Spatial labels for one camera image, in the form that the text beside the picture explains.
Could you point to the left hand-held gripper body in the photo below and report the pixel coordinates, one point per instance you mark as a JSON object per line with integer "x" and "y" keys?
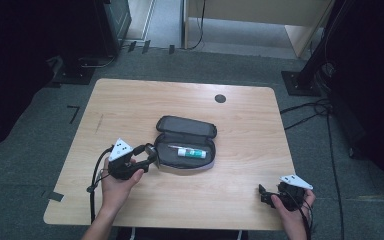
{"x": 121, "y": 166}

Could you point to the small black floor tape strip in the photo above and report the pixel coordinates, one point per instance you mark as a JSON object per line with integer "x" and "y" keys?
{"x": 171, "y": 49}
{"x": 146, "y": 46}

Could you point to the black round table grommet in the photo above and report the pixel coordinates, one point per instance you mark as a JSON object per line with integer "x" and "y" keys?
{"x": 220, "y": 98}

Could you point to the dark curtain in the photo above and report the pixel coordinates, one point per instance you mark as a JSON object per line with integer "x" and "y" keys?
{"x": 373, "y": 83}
{"x": 13, "y": 66}

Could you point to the person's left hand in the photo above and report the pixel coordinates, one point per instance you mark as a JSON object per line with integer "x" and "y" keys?
{"x": 115, "y": 191}

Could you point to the dark grey pencil case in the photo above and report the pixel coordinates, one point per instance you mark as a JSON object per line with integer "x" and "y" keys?
{"x": 186, "y": 128}

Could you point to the person's dark clothing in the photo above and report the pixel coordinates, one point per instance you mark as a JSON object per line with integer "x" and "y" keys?
{"x": 180, "y": 235}

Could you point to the black metal stand post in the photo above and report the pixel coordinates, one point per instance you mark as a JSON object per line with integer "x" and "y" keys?
{"x": 300, "y": 83}

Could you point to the black cabinet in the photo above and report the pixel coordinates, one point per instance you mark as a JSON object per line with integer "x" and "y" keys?
{"x": 113, "y": 30}

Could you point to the white green glue stick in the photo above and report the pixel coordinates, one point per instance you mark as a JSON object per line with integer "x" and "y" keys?
{"x": 192, "y": 153}

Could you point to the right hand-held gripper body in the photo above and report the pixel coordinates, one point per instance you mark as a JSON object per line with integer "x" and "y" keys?
{"x": 291, "y": 195}

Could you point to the light wooden furniture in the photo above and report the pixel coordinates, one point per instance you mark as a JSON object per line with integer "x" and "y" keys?
{"x": 256, "y": 11}

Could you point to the black floor tape patch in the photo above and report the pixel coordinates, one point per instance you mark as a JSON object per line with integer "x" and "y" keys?
{"x": 55, "y": 196}

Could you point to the black stand base plate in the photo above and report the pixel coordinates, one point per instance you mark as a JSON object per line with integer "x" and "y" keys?
{"x": 75, "y": 76}

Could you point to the person's right hand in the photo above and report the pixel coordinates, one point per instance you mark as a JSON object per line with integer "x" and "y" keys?
{"x": 295, "y": 218}

